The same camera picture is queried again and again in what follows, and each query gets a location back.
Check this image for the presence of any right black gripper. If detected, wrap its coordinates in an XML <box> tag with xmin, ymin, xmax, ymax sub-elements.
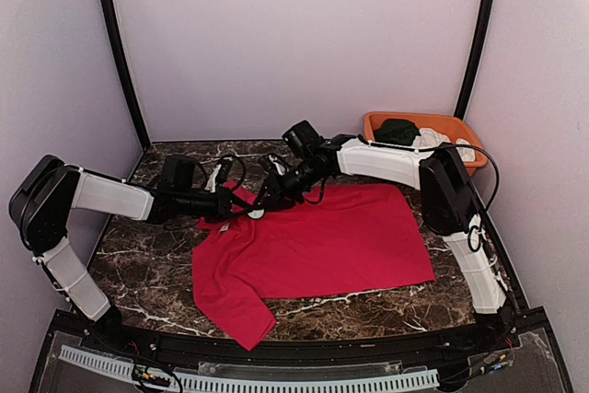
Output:
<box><xmin>254</xmin><ymin>157</ymin><xmax>328</xmax><ymax>210</ymax></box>

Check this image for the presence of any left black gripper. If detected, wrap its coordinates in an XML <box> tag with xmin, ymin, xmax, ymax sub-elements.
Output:
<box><xmin>176</xmin><ymin>186</ymin><xmax>253</xmax><ymax>223</ymax></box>

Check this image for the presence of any red t-shirt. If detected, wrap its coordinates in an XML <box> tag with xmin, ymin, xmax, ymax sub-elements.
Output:
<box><xmin>192</xmin><ymin>184</ymin><xmax>434</xmax><ymax>351</ymax></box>

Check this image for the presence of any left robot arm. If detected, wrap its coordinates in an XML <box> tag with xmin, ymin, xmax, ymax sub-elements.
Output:
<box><xmin>8</xmin><ymin>155</ymin><xmax>254</xmax><ymax>353</ymax></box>

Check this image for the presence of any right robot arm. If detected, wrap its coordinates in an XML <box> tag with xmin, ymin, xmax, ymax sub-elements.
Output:
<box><xmin>253</xmin><ymin>121</ymin><xmax>508</xmax><ymax>351</ymax></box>

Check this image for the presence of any dark green garment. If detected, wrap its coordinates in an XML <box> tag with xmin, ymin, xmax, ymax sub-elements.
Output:
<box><xmin>374</xmin><ymin>119</ymin><xmax>420</xmax><ymax>146</ymax></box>

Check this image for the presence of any white garment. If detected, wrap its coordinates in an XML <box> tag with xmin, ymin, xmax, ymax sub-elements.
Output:
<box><xmin>411</xmin><ymin>128</ymin><xmax>477</xmax><ymax>163</ymax></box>

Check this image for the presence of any orange plastic basin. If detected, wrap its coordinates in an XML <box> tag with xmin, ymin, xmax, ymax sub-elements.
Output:
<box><xmin>364</xmin><ymin>112</ymin><xmax>482</xmax><ymax>148</ymax></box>

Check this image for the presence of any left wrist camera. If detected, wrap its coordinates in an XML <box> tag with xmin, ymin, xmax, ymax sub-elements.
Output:
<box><xmin>204</xmin><ymin>154</ymin><xmax>247</xmax><ymax>192</ymax></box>

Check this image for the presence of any white slotted cable duct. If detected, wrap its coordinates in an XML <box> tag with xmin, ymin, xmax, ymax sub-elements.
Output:
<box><xmin>59</xmin><ymin>345</ymin><xmax>440</xmax><ymax>392</ymax></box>

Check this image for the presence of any left black frame post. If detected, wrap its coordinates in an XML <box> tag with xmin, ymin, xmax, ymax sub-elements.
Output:
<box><xmin>99</xmin><ymin>0</ymin><xmax>152</xmax><ymax>151</ymax></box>

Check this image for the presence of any black frame post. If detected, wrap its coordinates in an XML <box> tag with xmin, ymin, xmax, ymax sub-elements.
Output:
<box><xmin>99</xmin><ymin>0</ymin><xmax>152</xmax><ymax>151</ymax></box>
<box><xmin>454</xmin><ymin>0</ymin><xmax>493</xmax><ymax>120</ymax></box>

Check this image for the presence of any black front rail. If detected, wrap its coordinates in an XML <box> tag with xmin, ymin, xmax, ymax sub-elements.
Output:
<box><xmin>50</xmin><ymin>309</ymin><xmax>549</xmax><ymax>374</ymax></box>

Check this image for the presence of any right black frame post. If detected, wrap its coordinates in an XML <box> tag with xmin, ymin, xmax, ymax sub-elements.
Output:
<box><xmin>454</xmin><ymin>0</ymin><xmax>493</xmax><ymax>120</ymax></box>

